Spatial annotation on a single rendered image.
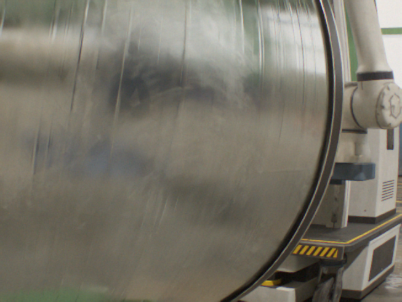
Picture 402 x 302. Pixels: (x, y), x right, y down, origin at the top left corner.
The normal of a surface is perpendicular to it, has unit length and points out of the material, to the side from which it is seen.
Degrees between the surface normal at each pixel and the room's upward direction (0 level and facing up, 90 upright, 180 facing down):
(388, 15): 90
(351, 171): 90
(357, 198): 90
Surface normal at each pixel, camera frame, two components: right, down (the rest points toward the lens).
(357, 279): -0.68, 0.00
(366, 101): -0.91, 0.15
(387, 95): 0.31, 0.11
